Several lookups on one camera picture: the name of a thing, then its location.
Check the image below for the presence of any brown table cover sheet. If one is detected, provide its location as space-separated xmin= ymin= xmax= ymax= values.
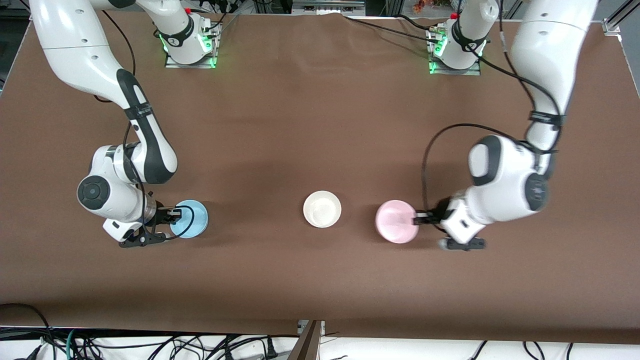
xmin=0 ymin=9 xmax=640 ymax=346

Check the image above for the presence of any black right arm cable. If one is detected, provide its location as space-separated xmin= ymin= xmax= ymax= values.
xmin=95 ymin=10 xmax=197 ymax=242

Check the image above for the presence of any grey metal device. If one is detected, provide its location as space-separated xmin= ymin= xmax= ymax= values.
xmin=292 ymin=0 xmax=367 ymax=16

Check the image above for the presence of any blue plastic bowl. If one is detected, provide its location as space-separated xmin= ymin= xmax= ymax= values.
xmin=170 ymin=199 xmax=209 ymax=239

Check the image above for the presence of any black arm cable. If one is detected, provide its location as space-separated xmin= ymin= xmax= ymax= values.
xmin=95 ymin=10 xmax=197 ymax=242
xmin=421 ymin=0 xmax=564 ymax=234

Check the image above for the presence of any long black table cable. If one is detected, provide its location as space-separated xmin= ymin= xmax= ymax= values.
xmin=344 ymin=16 xmax=441 ymax=45

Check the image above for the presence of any pink plastic bowl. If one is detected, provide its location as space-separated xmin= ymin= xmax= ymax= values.
xmin=375 ymin=200 xmax=420 ymax=245

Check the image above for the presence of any short black table cable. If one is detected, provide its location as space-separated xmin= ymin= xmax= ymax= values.
xmin=394 ymin=14 xmax=437 ymax=32

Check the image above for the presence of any white plastic bowl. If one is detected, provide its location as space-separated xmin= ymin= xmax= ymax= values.
xmin=303 ymin=190 xmax=343 ymax=229

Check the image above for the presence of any orange floral item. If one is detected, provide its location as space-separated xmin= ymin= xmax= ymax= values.
xmin=413 ymin=0 xmax=451 ymax=14

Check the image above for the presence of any aluminium frame profile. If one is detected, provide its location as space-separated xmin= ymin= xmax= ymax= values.
xmin=288 ymin=320 xmax=326 ymax=360

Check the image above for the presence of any black looping floor cable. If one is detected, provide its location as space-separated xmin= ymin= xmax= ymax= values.
xmin=0 ymin=302 xmax=57 ymax=360

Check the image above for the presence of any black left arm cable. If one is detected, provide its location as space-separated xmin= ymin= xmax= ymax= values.
xmin=421 ymin=0 xmax=564 ymax=234

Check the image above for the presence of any diagonal aluminium frame bar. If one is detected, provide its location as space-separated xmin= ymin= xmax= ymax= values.
xmin=607 ymin=0 xmax=640 ymax=30

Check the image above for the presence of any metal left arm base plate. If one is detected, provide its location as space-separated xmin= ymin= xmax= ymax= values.
xmin=428 ymin=26 xmax=483 ymax=77

